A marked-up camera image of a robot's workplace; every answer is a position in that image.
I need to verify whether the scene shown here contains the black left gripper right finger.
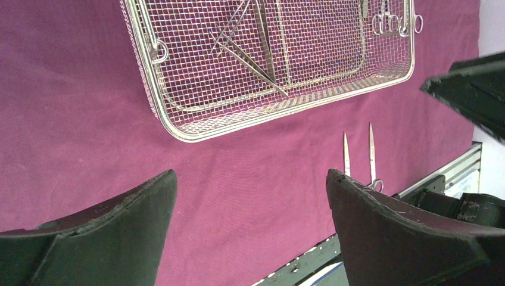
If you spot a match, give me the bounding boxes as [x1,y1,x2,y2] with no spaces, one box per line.
[326,168,505,286]

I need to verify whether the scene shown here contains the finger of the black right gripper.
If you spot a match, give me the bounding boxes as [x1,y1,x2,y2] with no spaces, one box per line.
[420,52,504,144]

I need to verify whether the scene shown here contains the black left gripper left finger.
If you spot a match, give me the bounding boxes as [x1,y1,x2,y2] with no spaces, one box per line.
[1,170,177,285]

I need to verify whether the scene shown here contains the steel forceps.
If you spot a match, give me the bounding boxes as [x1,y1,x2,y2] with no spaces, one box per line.
[368,123,384,192]
[372,0,400,36]
[343,132,351,176]

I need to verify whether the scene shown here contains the steel surgical scissors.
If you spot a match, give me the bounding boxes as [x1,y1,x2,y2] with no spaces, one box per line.
[398,0,423,38]

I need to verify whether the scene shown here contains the maroon surgical wrap cloth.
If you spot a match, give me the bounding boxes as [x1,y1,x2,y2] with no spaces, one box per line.
[1,1,480,285]

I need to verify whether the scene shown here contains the steel instrument tray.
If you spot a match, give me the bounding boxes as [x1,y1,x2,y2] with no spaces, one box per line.
[120,0,423,142]

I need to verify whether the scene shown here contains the steel tweezers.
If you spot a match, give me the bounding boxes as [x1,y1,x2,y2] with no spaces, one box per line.
[210,33,288,97]
[254,0,276,83]

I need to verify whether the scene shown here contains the aluminium frame rail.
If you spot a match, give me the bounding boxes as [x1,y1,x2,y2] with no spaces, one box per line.
[394,141,482,198]

